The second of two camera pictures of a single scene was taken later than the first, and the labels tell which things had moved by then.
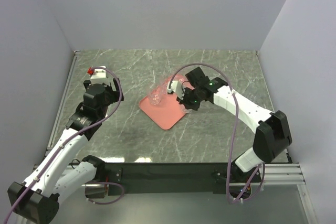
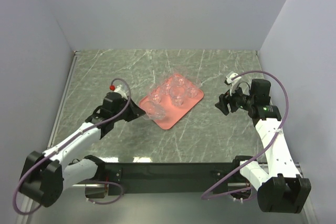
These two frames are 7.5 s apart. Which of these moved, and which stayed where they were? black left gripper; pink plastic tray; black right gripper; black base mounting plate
Moved: black left gripper; black right gripper
Stayed: black base mounting plate; pink plastic tray
